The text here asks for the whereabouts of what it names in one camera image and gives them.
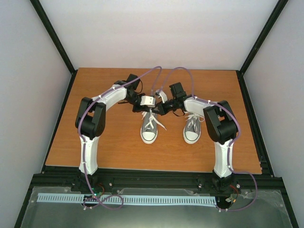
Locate white shoelace of sneaker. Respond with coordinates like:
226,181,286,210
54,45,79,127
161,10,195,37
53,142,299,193
141,111,166,134
185,113,205,134

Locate grey sneaker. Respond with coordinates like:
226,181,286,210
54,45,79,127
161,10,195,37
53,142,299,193
140,112,158,144
183,113,205,144

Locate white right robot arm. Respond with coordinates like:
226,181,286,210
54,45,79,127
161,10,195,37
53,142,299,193
154,83,240,179

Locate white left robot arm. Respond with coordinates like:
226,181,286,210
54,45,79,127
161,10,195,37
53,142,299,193
75,74,149,191

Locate clear plastic front sheet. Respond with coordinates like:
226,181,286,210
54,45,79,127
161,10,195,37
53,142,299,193
17,187,292,228

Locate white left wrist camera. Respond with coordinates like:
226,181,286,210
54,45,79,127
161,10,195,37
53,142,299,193
140,95,156,107

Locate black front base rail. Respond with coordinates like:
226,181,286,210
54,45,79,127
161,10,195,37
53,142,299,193
30,166,286,195

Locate light blue cable duct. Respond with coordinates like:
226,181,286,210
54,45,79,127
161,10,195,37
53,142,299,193
37,193,216,207

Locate black left frame post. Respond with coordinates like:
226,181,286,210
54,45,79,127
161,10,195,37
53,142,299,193
30,0,76,75

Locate black frame post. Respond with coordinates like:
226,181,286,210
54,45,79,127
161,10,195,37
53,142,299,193
239,0,288,76
30,0,76,75

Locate black right frame post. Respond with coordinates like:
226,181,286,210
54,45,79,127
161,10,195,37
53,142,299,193
239,0,288,76

